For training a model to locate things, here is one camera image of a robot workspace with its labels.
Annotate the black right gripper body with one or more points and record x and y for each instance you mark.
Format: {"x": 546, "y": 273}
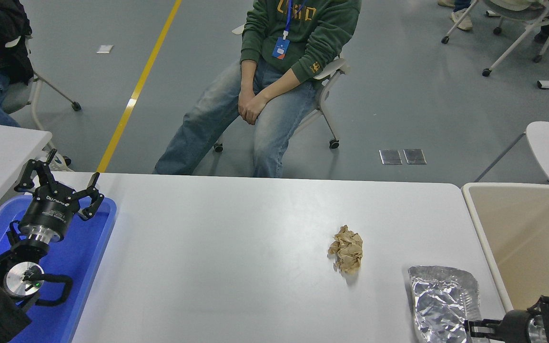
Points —
{"x": 515, "y": 328}

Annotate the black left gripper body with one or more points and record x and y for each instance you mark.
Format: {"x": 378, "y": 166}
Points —
{"x": 50, "y": 209}

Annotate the tan paper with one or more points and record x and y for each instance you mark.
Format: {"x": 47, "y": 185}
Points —
{"x": 348, "y": 250}

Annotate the person's right hand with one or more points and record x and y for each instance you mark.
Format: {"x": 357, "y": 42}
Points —
{"x": 246, "y": 102}

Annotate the person's left hand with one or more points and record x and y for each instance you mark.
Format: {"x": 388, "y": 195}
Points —
{"x": 258, "y": 108}

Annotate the blue plastic tray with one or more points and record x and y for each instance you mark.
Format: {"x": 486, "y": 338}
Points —
{"x": 79, "y": 267}

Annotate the large pale bin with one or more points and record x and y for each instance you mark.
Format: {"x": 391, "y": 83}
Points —
{"x": 532, "y": 238}

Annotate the white paper scrap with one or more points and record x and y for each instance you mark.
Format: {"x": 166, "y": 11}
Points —
{"x": 105, "y": 49}

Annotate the metal floor plate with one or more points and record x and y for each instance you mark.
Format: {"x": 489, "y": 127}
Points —
{"x": 414, "y": 156}
{"x": 390, "y": 157}

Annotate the white-framed wheeled chair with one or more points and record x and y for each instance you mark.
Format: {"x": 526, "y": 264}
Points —
{"x": 508, "y": 14}

